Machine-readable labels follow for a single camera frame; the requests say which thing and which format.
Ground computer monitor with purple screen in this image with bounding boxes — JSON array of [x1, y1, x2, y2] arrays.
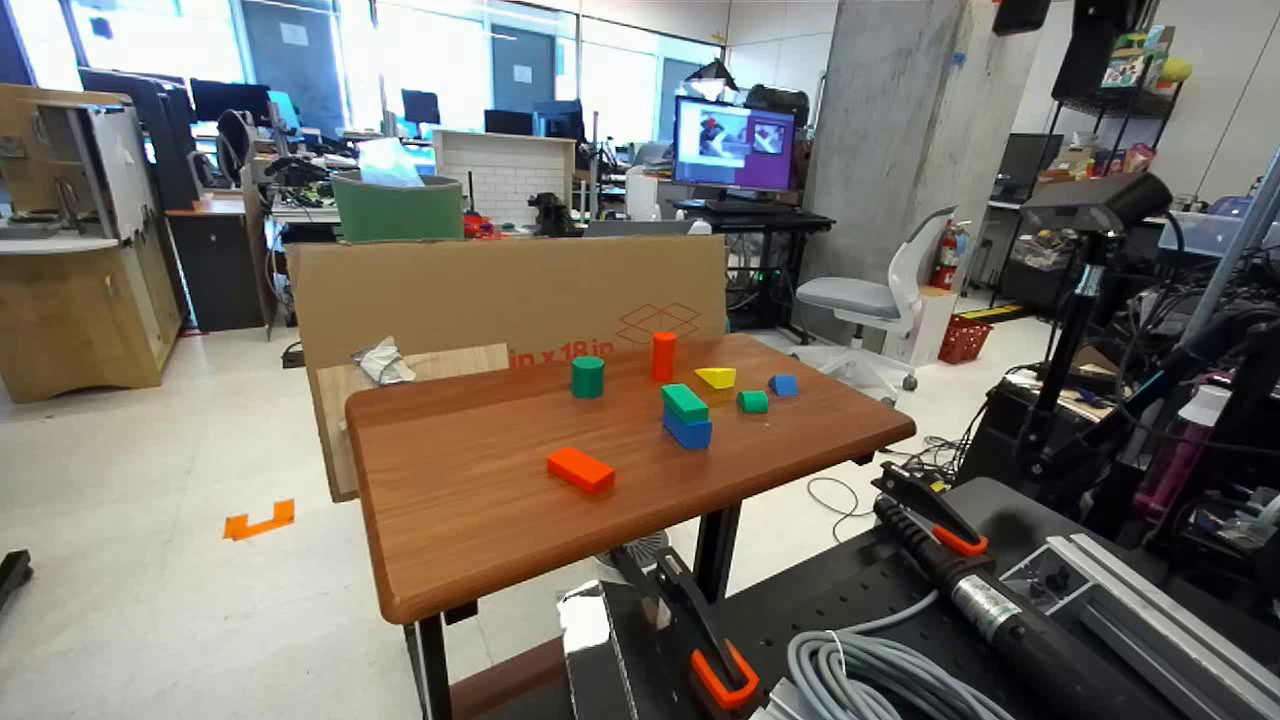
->
[[670, 96, 796, 191]]

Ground orange cylindrical block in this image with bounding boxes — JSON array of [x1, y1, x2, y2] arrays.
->
[[648, 331, 674, 384]]

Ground large cardboard box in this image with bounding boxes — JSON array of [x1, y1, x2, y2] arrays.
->
[[287, 237, 728, 502]]

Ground black clamp with orange handle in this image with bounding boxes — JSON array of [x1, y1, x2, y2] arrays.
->
[[611, 550, 758, 718]]

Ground green half-cylinder block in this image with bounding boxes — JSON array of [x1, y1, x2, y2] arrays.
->
[[735, 387, 768, 418]]

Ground blue rectangular block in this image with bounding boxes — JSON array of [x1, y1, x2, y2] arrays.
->
[[662, 414, 711, 452]]

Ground orange rectangular block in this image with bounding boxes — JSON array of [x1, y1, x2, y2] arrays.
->
[[543, 448, 614, 493]]

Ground grey coiled cable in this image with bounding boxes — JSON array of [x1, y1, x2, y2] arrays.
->
[[751, 587, 1016, 720]]

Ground green cylindrical block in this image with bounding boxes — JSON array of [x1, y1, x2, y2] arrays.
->
[[571, 355, 608, 400]]

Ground wooden cabinet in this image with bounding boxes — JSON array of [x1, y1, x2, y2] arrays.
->
[[0, 86, 181, 403]]

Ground green rectangular block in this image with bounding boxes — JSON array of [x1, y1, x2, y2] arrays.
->
[[658, 384, 707, 422]]

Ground yellow wedge block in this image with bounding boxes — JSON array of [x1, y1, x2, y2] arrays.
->
[[695, 370, 735, 394]]

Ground black perforated mounting board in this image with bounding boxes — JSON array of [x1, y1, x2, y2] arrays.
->
[[451, 478, 1280, 720]]

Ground white child chair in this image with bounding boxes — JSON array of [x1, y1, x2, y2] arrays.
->
[[796, 209, 957, 394]]

